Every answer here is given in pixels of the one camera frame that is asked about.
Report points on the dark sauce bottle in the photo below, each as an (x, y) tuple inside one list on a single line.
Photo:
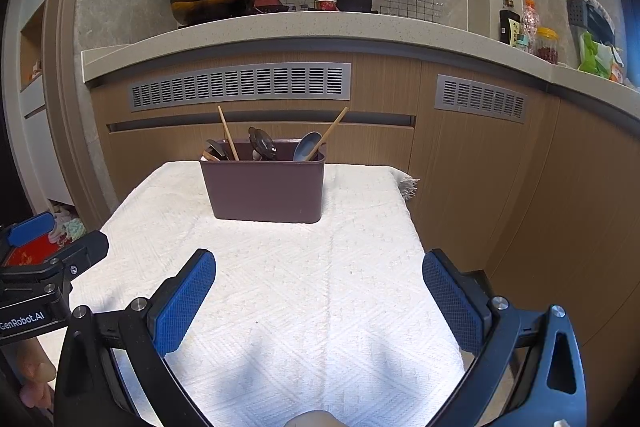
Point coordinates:
[(509, 29)]

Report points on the pile of cloth slippers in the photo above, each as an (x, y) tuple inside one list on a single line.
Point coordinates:
[(70, 227)]

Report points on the wooden chopstick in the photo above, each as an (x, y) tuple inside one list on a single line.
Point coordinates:
[(330, 132), (227, 132)]

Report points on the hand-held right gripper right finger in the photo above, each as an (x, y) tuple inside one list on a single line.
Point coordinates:
[(452, 302)]

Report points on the short grey vent grille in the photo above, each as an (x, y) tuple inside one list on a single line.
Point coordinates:
[(480, 99)]

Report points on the white textured tablecloth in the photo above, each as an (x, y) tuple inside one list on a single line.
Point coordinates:
[(300, 282)]

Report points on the red floor mat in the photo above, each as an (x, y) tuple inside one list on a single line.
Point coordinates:
[(30, 255)]

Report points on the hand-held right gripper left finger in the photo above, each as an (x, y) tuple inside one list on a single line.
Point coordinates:
[(182, 302)]

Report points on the small teal jar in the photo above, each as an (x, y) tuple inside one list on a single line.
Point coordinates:
[(522, 43)]

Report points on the maroon plastic utensil holder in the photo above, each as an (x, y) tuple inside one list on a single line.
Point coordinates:
[(260, 192)]

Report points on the grey plastic spoon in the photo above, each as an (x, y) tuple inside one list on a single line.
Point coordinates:
[(306, 147)]

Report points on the orange capped plastic bottle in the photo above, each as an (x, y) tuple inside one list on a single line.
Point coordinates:
[(530, 19)]

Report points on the black wall rack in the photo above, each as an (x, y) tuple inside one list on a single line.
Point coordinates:
[(577, 14)]

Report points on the person's left hand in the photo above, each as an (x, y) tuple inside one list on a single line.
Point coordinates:
[(37, 367)]

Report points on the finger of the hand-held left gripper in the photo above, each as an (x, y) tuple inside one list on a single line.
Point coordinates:
[(85, 249), (32, 227)]

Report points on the wooden base cabinet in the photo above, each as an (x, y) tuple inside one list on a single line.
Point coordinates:
[(475, 182)]

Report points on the long grey vent grille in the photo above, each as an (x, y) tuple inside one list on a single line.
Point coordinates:
[(240, 87)]

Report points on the beige kitchen countertop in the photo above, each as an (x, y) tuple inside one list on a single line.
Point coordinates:
[(300, 32)]

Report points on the white tall cabinet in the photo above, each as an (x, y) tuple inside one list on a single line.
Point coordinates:
[(45, 147)]

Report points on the yellow lid jar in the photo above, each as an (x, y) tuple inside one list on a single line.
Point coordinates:
[(546, 49)]

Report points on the green plastic bag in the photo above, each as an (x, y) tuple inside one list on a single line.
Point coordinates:
[(592, 57)]

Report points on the brown wooden spoon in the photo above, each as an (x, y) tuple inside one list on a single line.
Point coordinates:
[(209, 155)]

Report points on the small red jar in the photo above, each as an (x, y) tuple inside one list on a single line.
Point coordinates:
[(326, 3)]

